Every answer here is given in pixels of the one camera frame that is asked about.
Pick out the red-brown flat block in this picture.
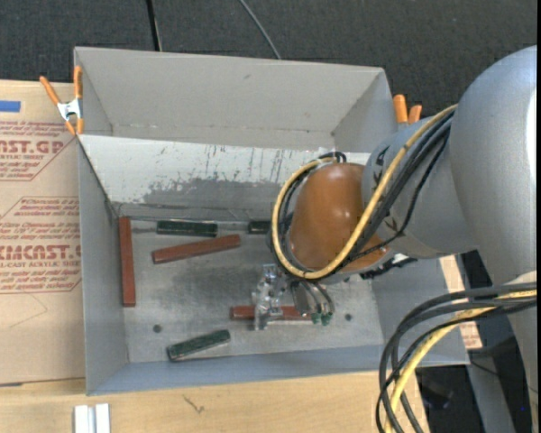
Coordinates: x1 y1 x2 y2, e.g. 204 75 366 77
151 234 243 265
118 216 137 308
229 304 312 322

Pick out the brown cardboard board red print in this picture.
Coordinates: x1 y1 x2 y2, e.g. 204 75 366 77
0 78 87 388

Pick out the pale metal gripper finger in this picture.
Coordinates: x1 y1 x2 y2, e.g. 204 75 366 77
252 303 284 332
251 263 282 309

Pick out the grey metal bin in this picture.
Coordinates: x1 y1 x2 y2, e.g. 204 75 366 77
73 46 472 396

